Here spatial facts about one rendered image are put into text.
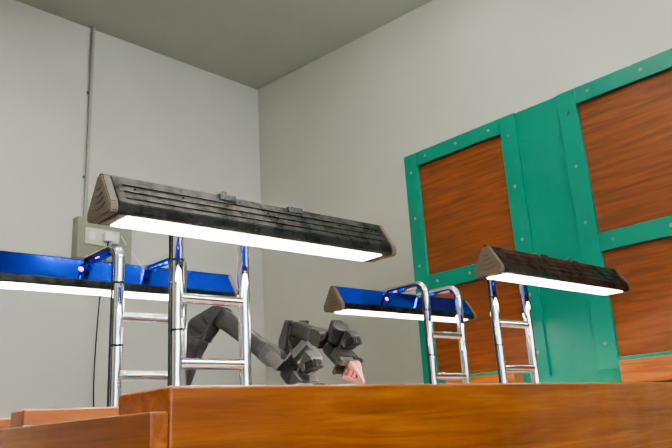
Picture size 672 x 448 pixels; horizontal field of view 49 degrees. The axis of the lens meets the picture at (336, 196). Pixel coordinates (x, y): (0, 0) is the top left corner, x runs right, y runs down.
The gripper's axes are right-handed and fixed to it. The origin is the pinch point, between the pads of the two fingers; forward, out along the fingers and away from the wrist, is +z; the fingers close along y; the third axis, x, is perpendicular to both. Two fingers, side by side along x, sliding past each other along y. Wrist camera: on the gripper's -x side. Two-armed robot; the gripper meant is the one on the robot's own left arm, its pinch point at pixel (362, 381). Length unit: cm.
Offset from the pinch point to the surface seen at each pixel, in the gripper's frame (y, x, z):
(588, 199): 50, -81, 12
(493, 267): -28, -65, 45
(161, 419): -132, -61, 89
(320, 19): 87, -94, -220
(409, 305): 1.8, -30.6, 2.6
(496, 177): 52, -71, -27
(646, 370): 44, -46, 58
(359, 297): -19.0, -31.0, 1.3
